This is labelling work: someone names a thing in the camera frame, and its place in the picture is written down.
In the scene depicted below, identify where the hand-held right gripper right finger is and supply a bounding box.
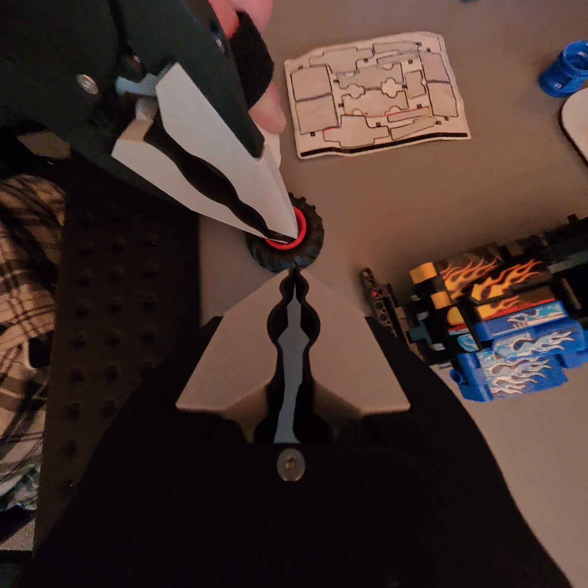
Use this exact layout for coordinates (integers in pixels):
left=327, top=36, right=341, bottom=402
left=296, top=269, right=411, bottom=442

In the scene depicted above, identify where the small red wheel hub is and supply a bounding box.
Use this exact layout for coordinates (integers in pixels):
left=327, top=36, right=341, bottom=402
left=267, top=210, right=307, bottom=249

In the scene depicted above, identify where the white sticker sheet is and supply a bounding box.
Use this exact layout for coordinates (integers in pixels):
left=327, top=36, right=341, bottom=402
left=285, top=32, right=472, bottom=160

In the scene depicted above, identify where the blue wheel hub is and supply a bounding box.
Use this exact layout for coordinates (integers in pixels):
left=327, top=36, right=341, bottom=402
left=539, top=40, right=588, bottom=98

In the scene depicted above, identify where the person's left hand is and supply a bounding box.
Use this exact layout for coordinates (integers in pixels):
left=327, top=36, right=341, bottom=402
left=210, top=0, right=287, bottom=135

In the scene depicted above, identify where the person's plaid shirt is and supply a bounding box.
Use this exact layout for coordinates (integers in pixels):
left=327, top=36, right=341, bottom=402
left=0, top=175, right=67, bottom=515

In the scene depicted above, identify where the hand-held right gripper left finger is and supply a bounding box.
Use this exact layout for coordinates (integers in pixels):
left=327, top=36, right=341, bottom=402
left=177, top=269, right=295, bottom=442

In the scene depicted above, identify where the dark perforated panel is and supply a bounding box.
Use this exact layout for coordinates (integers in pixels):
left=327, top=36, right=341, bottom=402
left=37, top=156, right=203, bottom=552

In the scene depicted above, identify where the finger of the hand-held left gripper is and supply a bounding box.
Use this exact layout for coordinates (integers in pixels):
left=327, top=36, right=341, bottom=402
left=112, top=118, right=287, bottom=241
left=155, top=63, right=301, bottom=232

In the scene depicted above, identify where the black rubber tire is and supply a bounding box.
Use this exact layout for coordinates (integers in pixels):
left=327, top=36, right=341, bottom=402
left=245, top=191, right=326, bottom=270

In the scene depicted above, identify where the grey desk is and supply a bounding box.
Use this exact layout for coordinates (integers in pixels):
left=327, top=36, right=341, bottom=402
left=198, top=0, right=588, bottom=588

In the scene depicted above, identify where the blue black brick truck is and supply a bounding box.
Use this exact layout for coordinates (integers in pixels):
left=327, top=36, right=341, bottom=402
left=405, top=216, right=588, bottom=403

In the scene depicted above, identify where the white book stand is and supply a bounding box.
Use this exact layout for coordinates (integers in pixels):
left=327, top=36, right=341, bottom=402
left=561, top=88, right=588, bottom=161

